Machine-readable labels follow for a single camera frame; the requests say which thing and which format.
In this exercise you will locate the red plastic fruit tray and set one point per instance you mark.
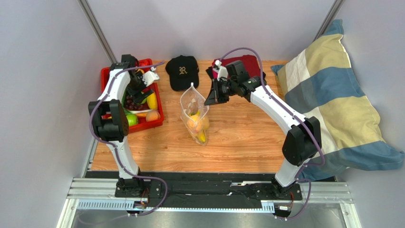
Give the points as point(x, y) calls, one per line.
point(143, 124)

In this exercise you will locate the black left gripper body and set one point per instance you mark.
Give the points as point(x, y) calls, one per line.
point(137, 85)

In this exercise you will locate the folded dark red shirt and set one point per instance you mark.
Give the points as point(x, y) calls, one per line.
point(250, 63)

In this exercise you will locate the black baseball cap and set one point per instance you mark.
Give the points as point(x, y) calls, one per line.
point(182, 71)

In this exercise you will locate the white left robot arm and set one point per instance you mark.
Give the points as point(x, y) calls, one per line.
point(108, 122)

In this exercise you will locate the green apple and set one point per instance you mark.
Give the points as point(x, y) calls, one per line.
point(132, 119)

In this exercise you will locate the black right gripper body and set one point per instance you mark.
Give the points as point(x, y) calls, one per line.
point(218, 90)

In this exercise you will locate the dark grape bunch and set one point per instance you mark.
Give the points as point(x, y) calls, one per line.
point(131, 105)

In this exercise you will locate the aluminium frame rail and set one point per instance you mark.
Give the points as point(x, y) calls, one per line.
point(90, 203)

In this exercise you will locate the yellow banana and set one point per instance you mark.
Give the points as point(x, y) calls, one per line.
point(202, 125)

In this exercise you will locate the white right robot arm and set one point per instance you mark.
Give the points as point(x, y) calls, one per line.
point(303, 139)

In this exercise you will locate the clear polka dot zip bag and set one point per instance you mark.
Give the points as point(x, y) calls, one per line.
point(194, 114)

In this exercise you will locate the blue striped pillow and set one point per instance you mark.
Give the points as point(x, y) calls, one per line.
point(320, 82)

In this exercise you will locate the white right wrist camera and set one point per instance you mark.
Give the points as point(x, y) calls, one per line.
point(219, 71)

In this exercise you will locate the black mounting base plate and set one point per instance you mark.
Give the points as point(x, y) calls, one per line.
point(201, 190)

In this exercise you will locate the orange peach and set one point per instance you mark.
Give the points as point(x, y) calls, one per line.
point(152, 116)

